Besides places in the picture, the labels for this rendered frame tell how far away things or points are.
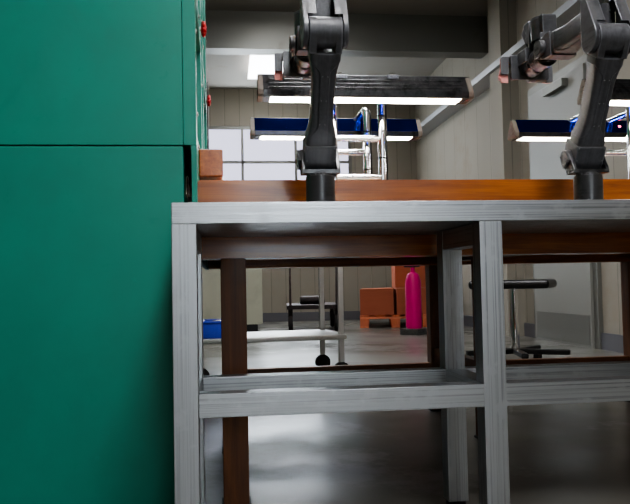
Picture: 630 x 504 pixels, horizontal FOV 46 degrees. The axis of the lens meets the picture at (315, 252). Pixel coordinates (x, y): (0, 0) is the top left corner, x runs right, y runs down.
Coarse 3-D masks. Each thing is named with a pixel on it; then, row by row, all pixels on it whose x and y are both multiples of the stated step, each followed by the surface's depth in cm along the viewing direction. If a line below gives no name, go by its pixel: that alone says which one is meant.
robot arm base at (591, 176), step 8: (576, 176) 166; (584, 176) 164; (592, 176) 164; (600, 176) 164; (576, 184) 166; (584, 184) 164; (592, 184) 163; (600, 184) 164; (576, 192) 166; (584, 192) 164; (592, 192) 163; (600, 192) 164
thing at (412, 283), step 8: (408, 280) 724; (416, 280) 723; (408, 288) 724; (416, 288) 722; (408, 296) 724; (416, 296) 722; (408, 304) 724; (416, 304) 721; (408, 312) 723; (416, 312) 721; (408, 320) 723; (416, 320) 721; (408, 328) 724; (416, 328) 721; (424, 328) 724
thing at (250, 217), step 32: (224, 224) 139; (256, 224) 141; (288, 224) 142; (320, 224) 144; (352, 224) 145; (384, 224) 147; (416, 224) 148; (448, 224) 150; (512, 224) 154; (544, 224) 155; (576, 224) 157; (608, 224) 159
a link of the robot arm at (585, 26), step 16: (592, 0) 157; (624, 0) 158; (576, 16) 166; (592, 16) 155; (608, 16) 160; (624, 16) 156; (560, 32) 174; (576, 32) 166; (592, 32) 154; (560, 48) 174; (576, 48) 174; (592, 48) 154
